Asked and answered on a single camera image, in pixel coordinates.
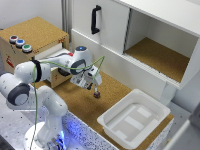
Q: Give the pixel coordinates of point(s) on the green button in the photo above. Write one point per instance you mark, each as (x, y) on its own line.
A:
(26, 47)

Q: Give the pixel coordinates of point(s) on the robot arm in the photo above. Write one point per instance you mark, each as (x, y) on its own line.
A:
(50, 103)

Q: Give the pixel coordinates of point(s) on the white cabinet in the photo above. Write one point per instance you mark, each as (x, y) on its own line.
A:
(160, 20)

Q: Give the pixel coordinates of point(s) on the white plastic box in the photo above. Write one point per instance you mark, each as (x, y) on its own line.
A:
(133, 120)

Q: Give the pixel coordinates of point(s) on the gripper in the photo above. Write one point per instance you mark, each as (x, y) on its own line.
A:
(87, 77)

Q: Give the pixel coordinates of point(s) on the red button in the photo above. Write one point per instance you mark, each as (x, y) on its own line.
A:
(13, 38)

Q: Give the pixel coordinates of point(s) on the blue button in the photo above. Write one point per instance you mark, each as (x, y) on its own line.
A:
(20, 42)

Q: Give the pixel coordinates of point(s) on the purple block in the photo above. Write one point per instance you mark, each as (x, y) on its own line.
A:
(97, 95)

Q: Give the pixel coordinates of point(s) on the white sliding door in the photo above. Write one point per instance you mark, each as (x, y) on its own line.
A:
(113, 23)

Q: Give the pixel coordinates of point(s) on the wooden drawer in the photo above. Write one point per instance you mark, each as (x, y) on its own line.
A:
(57, 81)

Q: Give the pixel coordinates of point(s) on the wooden drawer box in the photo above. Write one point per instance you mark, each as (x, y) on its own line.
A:
(36, 31)

